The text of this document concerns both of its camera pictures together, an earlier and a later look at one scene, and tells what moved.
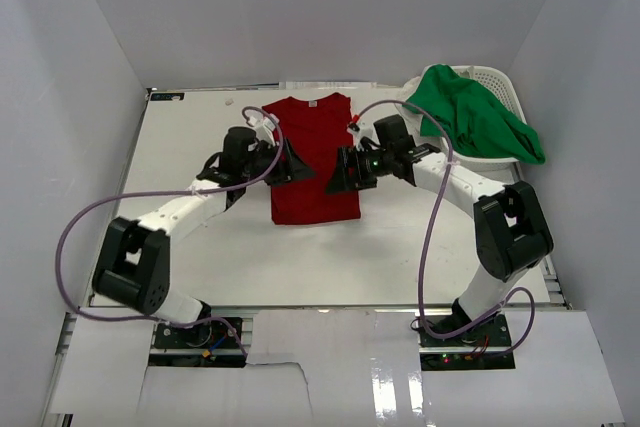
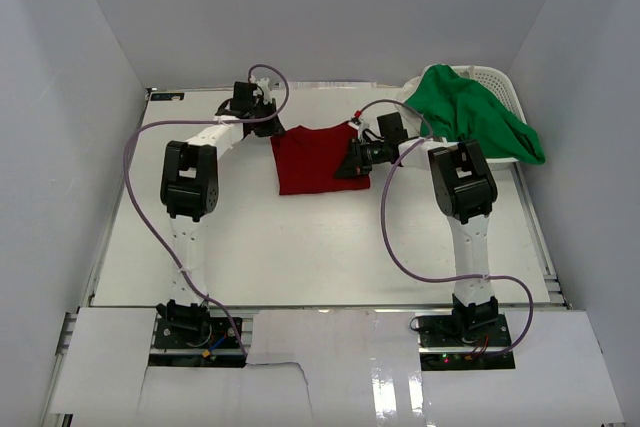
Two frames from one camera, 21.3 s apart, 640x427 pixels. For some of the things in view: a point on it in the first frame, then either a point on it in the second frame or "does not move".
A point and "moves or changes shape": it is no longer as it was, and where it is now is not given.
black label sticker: x=167 y=96 does not move
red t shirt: x=317 y=130 moves or changes shape
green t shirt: x=477 y=124 does not move
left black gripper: x=279 y=167 -> x=267 y=126
